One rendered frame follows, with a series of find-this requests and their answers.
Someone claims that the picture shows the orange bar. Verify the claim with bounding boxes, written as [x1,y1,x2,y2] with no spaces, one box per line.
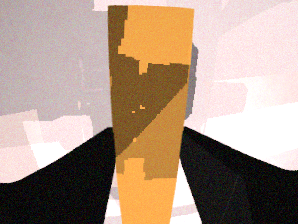
[106,4,194,224]

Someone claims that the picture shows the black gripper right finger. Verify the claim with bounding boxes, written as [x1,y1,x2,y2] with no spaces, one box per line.
[178,127,298,224]

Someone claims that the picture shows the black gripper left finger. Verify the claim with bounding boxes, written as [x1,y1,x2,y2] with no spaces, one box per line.
[0,128,116,224]

